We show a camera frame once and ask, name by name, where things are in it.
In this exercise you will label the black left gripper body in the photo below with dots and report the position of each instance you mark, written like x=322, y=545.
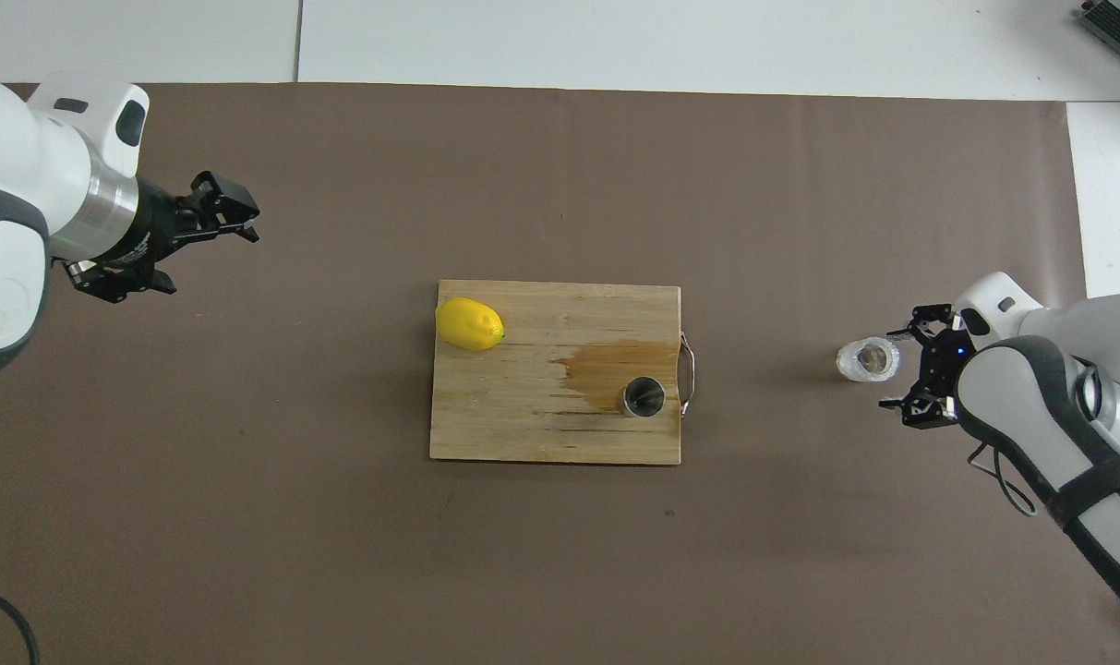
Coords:
x=158, y=231

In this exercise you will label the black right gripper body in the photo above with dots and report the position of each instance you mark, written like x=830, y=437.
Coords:
x=943, y=365

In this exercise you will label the small clear glass cup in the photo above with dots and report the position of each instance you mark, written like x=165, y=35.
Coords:
x=868, y=359

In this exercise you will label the steel double jigger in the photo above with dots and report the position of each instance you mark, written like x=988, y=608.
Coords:
x=644, y=397

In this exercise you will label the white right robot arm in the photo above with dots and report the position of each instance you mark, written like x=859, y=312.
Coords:
x=1040, y=397

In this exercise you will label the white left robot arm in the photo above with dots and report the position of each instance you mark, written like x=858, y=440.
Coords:
x=24, y=166

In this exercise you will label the yellow lemon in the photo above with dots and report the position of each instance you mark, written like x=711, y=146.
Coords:
x=469, y=324

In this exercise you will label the brown table mat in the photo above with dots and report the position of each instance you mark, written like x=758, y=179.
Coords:
x=246, y=554

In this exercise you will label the wooden cutting board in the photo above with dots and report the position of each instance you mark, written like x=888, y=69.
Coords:
x=523, y=416

